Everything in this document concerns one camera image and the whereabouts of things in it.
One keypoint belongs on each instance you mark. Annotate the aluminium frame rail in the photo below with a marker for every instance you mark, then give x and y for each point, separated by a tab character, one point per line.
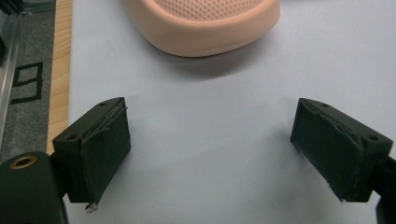
9	77

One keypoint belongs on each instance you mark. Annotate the light wooden table edge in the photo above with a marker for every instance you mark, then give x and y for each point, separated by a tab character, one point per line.
60	77

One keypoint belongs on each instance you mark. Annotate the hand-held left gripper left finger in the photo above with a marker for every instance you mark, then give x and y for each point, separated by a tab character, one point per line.
102	155

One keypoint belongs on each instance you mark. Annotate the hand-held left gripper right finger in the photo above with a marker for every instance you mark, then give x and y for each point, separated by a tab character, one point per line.
330	149

